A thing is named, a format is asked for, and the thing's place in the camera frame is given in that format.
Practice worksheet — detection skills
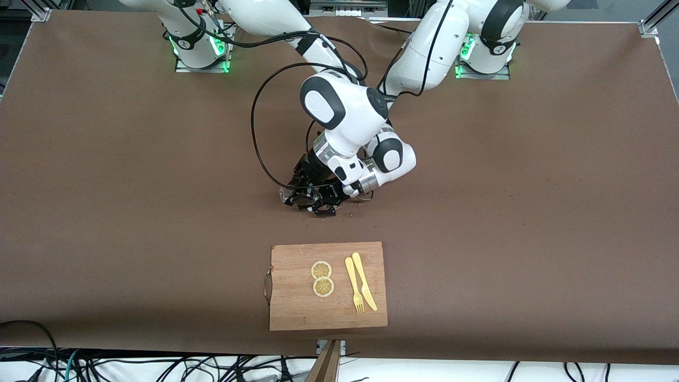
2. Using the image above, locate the spilled liquid puddle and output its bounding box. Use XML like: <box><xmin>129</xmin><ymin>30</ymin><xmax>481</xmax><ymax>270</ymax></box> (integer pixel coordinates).
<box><xmin>301</xmin><ymin>197</ymin><xmax>375</xmax><ymax>224</ymax></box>

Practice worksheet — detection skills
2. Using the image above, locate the yellow plastic fork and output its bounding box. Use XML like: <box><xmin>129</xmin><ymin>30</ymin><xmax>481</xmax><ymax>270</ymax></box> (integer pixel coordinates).
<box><xmin>345</xmin><ymin>257</ymin><xmax>365</xmax><ymax>314</ymax></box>

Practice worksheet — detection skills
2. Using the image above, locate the yellow plastic knife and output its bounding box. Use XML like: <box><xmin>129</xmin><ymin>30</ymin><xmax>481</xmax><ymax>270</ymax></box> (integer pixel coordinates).
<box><xmin>352</xmin><ymin>252</ymin><xmax>378</xmax><ymax>311</ymax></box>

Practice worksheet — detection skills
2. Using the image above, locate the wooden cutting board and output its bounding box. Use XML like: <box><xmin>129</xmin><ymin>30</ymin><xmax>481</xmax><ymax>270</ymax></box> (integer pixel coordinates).
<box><xmin>264</xmin><ymin>241</ymin><xmax>388</xmax><ymax>332</ymax></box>

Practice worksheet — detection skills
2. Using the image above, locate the white power strip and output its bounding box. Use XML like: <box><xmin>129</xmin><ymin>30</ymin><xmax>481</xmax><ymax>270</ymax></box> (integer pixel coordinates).
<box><xmin>310</xmin><ymin>0</ymin><xmax>388</xmax><ymax>16</ymax></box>

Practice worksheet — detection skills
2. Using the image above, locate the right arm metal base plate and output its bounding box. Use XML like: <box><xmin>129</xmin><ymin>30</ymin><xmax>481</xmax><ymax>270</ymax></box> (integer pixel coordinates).
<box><xmin>175</xmin><ymin>21</ymin><xmax>234</xmax><ymax>74</ymax></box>

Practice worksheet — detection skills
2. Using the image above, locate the brown wooden post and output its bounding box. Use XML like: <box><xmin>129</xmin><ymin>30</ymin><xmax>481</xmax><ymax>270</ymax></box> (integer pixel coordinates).
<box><xmin>305</xmin><ymin>340</ymin><xmax>343</xmax><ymax>382</ymax></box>

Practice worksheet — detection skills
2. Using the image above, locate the black base power cable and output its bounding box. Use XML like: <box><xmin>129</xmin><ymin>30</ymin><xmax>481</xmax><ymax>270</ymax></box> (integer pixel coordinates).
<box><xmin>366</xmin><ymin>20</ymin><xmax>415</xmax><ymax>36</ymax></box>

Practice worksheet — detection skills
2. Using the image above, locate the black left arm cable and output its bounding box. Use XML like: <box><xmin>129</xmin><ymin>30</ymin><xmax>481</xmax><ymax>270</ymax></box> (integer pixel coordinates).
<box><xmin>379</xmin><ymin>0</ymin><xmax>457</xmax><ymax>99</ymax></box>

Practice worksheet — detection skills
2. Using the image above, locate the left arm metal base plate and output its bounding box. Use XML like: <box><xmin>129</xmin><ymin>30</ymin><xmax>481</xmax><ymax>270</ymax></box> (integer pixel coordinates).
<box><xmin>455</xmin><ymin>32</ymin><xmax>511</xmax><ymax>80</ymax></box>

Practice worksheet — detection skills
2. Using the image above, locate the teal cable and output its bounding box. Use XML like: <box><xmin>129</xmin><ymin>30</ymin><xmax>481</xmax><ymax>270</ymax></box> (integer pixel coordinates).
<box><xmin>50</xmin><ymin>349</ymin><xmax>80</xmax><ymax>382</ymax></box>

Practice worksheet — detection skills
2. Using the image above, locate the black looped cable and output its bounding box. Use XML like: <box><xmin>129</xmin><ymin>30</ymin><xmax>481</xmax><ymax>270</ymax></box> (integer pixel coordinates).
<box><xmin>0</xmin><ymin>320</ymin><xmax>59</xmax><ymax>382</ymax></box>

